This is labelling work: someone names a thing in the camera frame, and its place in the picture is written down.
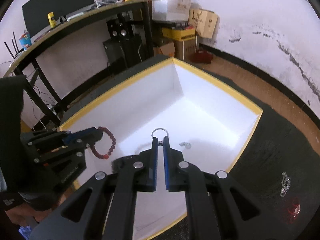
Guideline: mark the red cloth on floor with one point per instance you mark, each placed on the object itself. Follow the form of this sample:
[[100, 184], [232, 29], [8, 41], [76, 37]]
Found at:
[[202, 56]]

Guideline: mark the colourful paper cup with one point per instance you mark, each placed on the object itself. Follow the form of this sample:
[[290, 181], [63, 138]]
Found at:
[[25, 40]]

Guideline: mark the brown paper gift bag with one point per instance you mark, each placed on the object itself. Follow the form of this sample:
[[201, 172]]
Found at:
[[204, 21]]

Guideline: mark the black wifi router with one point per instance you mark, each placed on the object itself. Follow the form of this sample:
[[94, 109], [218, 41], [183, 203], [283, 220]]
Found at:
[[15, 52]]

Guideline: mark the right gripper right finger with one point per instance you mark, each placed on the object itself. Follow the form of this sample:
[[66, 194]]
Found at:
[[218, 207]]

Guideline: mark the black computer monitor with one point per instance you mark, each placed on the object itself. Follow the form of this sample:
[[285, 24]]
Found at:
[[35, 12]]

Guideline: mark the black patterned tablecloth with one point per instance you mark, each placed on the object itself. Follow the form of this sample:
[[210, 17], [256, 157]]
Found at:
[[278, 166]]

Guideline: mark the white gift bag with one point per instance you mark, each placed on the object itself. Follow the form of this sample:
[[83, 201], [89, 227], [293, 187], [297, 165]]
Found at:
[[171, 10]]

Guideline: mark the yellow storage box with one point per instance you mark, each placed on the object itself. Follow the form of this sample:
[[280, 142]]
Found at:
[[179, 35]]

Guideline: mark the person's left hand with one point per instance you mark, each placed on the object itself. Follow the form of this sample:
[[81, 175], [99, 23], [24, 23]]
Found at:
[[19, 214]]

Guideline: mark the black speaker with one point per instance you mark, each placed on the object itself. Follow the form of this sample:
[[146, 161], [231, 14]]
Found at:
[[119, 30]]

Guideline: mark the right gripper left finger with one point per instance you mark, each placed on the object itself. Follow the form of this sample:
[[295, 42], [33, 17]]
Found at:
[[104, 207]]

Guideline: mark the yellow white cardboard box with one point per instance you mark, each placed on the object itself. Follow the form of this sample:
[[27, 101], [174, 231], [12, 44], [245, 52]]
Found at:
[[207, 120]]

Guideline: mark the black wooden desk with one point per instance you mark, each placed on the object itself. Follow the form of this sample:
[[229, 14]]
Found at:
[[29, 56]]

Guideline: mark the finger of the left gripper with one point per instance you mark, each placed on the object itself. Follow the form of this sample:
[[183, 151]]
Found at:
[[89, 134], [81, 140]]

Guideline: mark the yellow bottle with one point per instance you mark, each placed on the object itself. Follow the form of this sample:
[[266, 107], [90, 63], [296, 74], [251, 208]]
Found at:
[[51, 19]]

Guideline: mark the brown cardboard box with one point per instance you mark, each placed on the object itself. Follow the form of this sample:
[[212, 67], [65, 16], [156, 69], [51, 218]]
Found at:
[[185, 50]]

